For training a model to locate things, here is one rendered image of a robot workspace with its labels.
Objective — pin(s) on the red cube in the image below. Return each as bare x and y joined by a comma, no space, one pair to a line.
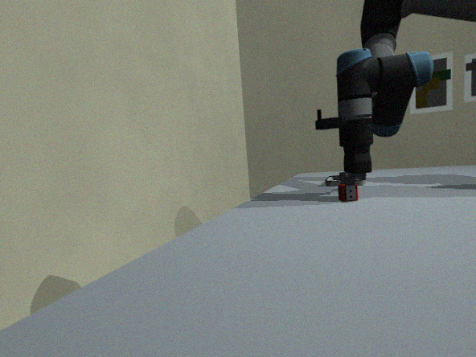
342,196

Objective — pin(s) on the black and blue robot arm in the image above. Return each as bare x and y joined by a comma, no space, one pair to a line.
361,71

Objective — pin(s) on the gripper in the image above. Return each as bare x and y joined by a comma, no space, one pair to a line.
356,134

